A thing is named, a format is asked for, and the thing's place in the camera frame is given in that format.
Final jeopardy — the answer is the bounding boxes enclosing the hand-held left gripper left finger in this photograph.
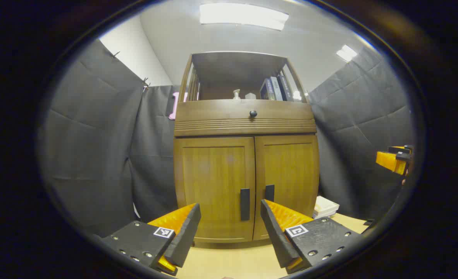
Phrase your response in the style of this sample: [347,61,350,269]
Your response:
[100,202,202,276]

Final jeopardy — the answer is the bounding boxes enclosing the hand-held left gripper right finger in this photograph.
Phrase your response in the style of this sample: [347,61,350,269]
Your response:
[260,199,364,275]

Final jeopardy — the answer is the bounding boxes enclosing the wooden cabinet door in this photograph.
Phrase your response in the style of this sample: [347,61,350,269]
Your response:
[253,134,320,241]
[174,136,257,244]

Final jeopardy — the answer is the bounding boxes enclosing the wooden double-door shoe cabinet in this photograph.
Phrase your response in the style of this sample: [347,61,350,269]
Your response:
[174,51,320,245]

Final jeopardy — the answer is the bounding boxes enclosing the wooden cabinet drawer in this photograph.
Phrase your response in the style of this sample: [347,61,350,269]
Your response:
[175,99,317,137]

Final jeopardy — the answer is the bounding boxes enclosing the thick white book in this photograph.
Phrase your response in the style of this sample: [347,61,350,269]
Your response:
[314,196,340,214]

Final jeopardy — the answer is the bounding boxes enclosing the small ceiling light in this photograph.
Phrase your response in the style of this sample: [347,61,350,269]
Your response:
[336,44,358,62]

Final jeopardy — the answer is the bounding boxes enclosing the dark blue book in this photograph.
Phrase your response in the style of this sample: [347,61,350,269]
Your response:
[279,74,293,101]
[270,76,284,101]
[260,79,273,100]

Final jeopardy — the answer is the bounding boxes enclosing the black backdrop cloth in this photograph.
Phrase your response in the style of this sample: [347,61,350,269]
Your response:
[39,39,415,237]

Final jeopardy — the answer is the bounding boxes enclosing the large ceiling light panel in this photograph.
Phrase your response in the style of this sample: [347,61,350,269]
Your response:
[199,3,289,31]

